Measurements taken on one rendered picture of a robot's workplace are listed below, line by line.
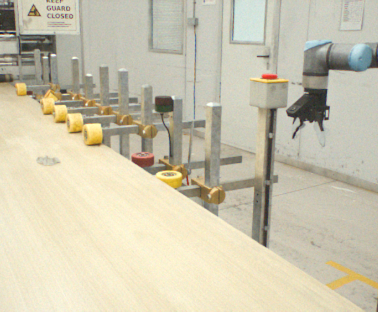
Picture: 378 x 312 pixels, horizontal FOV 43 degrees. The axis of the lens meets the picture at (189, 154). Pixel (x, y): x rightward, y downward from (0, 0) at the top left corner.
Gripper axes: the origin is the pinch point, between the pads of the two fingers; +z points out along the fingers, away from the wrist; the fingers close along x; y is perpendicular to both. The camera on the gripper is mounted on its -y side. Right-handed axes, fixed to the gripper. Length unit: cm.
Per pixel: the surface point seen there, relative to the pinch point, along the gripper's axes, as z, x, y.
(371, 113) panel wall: 27, 128, 224
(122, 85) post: -16, 70, -38
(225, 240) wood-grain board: 4, -43, -72
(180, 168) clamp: 7.3, 17.9, -43.3
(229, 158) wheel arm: 8.4, 22.2, -17.5
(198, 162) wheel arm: 8.2, 23.7, -31.2
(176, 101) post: -16, 21, -43
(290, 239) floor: 94, 86, 91
